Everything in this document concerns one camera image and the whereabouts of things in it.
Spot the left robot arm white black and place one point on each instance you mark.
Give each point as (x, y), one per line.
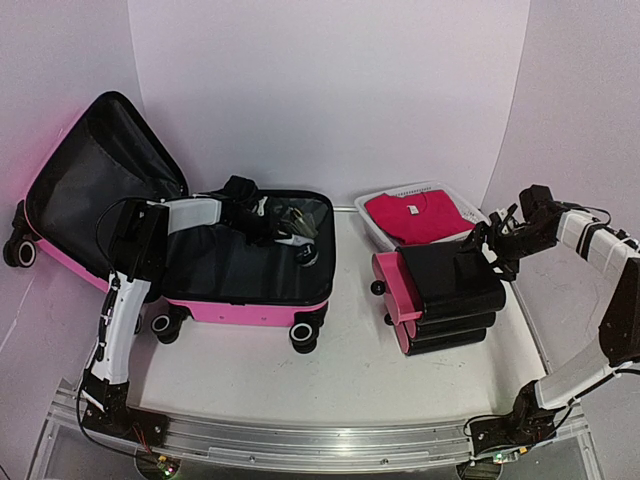
(137, 260)

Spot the white cosmetic tube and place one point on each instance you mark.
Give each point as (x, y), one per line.
(295, 240)

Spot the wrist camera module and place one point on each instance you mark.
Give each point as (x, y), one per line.
(502, 220)
(260, 208)

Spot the pink hard-shell kids suitcase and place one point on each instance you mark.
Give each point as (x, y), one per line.
(111, 204)

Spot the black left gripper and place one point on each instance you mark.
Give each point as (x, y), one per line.
(270, 231)

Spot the white perforated plastic basket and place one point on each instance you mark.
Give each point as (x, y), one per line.
(386, 243)

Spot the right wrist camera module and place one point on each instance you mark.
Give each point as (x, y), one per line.
(502, 220)

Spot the pink and black drawer organizer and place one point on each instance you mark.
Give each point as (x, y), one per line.
(437, 296)

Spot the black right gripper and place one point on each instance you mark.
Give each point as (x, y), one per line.
(494, 238)

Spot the red garment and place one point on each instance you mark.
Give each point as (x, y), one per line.
(417, 219)

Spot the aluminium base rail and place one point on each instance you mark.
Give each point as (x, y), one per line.
(290, 448)

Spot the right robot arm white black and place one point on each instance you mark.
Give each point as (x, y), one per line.
(542, 406)

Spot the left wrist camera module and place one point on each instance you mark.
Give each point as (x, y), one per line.
(260, 208)

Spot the dark round cosmetic compact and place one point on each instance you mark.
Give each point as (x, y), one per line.
(306, 255)

